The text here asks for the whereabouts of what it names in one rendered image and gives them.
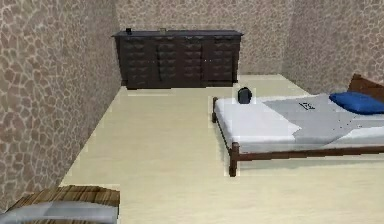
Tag blue pillow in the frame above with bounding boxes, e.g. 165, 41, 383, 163
328, 91, 384, 116

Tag grey blanket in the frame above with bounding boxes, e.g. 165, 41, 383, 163
262, 93, 384, 145

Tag small dark flat object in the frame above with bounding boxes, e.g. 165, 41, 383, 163
298, 101, 316, 111

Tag black bin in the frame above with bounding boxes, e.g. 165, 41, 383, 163
237, 87, 253, 105

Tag grey flat slab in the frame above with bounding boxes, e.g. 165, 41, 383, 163
0, 200, 119, 224

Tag dark wooden dresser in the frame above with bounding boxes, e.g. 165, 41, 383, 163
111, 29, 245, 90

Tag striped wooden table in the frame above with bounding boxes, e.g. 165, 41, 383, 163
5, 185, 121, 224

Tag wooden bed with white mattress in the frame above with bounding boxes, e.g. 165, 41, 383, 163
211, 73, 384, 178

